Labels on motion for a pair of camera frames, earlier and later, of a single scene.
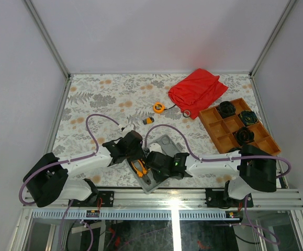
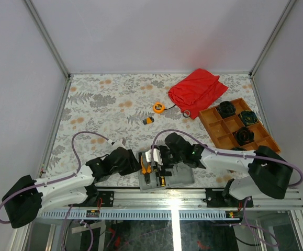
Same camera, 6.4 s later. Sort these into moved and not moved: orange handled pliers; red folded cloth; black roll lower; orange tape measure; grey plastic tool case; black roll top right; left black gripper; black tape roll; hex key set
Moved: orange handled pliers; grey plastic tool case; left black gripper
Not moved: red folded cloth; hex key set; black roll top right; black roll lower; black tape roll; orange tape measure
